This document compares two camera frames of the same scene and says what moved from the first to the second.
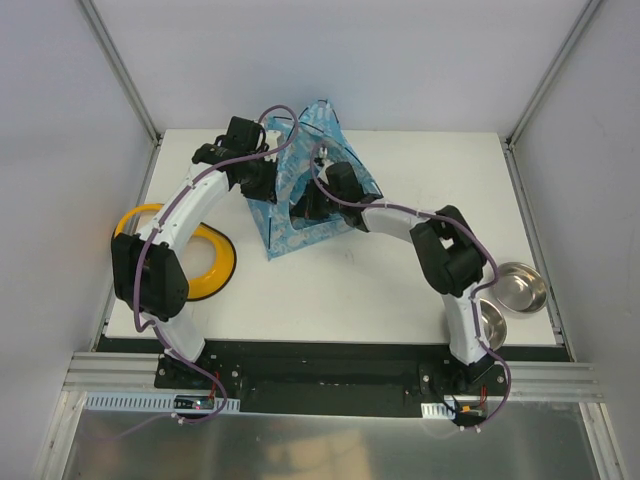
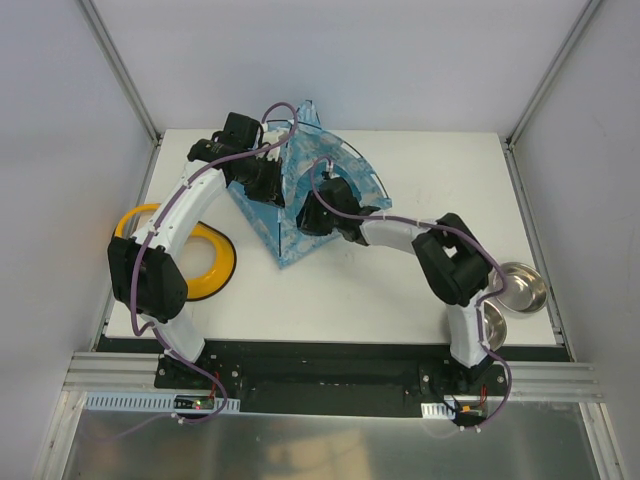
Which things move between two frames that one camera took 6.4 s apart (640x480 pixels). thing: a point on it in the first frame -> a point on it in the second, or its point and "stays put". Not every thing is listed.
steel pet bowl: (519, 287) stays put
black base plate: (327, 378) stays put
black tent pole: (315, 128) -> (344, 143)
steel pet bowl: (494, 322) stays put
